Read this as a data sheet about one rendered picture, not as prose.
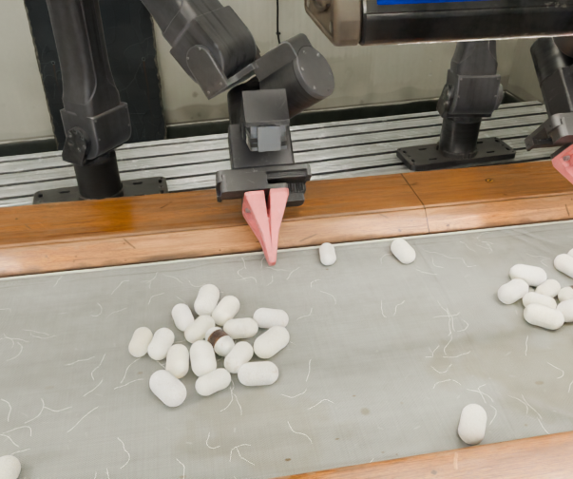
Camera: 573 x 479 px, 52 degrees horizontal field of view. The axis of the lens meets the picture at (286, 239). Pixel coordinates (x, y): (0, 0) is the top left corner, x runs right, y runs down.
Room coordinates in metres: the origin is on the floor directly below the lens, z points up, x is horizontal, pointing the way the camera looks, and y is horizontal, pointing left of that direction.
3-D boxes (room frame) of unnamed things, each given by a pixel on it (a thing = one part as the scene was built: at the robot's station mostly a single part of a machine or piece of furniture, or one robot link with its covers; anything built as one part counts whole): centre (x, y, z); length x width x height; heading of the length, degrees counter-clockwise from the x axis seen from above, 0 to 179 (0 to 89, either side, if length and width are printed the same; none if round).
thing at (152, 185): (0.79, 0.28, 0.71); 0.20 x 0.07 x 0.08; 105
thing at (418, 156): (0.94, -0.30, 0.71); 0.20 x 0.07 x 0.08; 105
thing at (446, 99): (0.93, -0.30, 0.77); 0.09 x 0.06 x 0.06; 92
